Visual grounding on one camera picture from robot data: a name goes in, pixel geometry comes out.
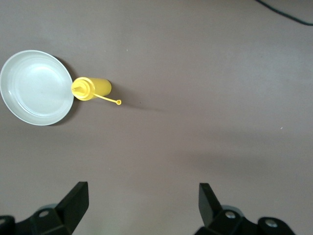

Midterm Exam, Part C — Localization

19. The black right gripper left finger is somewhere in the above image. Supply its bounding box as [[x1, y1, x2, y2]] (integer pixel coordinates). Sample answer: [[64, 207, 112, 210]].
[[0, 181, 89, 235]]

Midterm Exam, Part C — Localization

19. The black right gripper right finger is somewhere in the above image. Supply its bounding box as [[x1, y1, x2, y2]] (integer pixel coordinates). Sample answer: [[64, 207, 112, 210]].
[[195, 182, 297, 235]]

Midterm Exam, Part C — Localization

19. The yellow squeeze sauce bottle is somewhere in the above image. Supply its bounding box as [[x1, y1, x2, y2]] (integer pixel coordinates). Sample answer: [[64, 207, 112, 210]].
[[70, 76, 122, 106]]

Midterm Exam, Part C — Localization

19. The beige round plate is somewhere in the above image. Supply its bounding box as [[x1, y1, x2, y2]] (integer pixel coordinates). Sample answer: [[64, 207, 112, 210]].
[[0, 49, 74, 126]]

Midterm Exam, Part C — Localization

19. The black cable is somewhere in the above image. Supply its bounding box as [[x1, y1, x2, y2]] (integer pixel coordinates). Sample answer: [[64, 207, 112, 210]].
[[255, 0, 313, 26]]

